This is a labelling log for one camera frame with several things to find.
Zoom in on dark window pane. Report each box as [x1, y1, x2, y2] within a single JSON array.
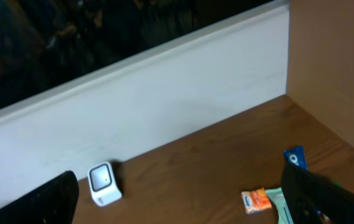
[[0, 0, 269, 109]]

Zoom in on blue Oreo cookie pack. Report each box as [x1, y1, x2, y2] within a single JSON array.
[[283, 146, 307, 169]]

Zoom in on white barcode scanner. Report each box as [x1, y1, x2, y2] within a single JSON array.
[[87, 162, 123, 207]]

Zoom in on orange snack packet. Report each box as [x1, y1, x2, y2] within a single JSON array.
[[241, 188, 272, 214]]

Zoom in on pale green wipes packet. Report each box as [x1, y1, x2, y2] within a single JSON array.
[[266, 188, 294, 224]]

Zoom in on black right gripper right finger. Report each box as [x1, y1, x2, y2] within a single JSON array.
[[281, 164, 354, 223]]

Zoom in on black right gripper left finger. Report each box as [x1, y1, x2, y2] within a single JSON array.
[[0, 170, 79, 224]]

